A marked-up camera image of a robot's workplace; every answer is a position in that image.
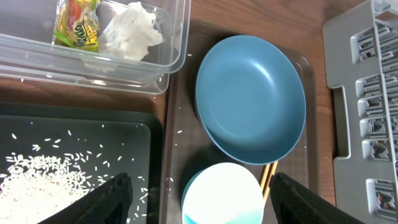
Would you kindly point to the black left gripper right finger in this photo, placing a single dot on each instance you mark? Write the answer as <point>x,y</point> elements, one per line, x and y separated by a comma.
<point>294,203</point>

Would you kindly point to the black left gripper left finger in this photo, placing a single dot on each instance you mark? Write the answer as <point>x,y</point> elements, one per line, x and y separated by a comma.
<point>108,203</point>

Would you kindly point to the wooden chopstick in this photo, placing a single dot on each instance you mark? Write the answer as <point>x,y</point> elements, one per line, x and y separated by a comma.
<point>272,171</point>
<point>264,176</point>

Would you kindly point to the light blue bowl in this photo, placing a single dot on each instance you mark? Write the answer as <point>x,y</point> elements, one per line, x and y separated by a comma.
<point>223,193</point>

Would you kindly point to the dark blue plate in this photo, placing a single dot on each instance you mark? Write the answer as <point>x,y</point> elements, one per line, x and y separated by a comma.
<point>250,100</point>

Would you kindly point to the yellow green snack wrapper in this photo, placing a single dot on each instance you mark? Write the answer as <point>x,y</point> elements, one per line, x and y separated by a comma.
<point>77,24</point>

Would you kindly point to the black waste tray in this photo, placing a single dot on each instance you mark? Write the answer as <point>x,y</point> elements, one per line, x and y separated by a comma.
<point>93,144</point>

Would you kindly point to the grey dishwasher rack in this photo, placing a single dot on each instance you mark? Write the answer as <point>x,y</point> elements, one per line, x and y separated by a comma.
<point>360,49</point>

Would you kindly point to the clear plastic waste bin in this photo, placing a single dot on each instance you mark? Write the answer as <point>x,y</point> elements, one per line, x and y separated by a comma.
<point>28,52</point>

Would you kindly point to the spilled rice pile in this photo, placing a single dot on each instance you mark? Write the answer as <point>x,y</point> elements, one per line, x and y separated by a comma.
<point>33,195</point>

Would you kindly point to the brown serving tray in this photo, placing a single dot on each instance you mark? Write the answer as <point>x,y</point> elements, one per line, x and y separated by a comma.
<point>188,149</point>

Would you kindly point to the crumpled white tissue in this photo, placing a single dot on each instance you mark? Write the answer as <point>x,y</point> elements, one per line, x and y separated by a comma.
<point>130,34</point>

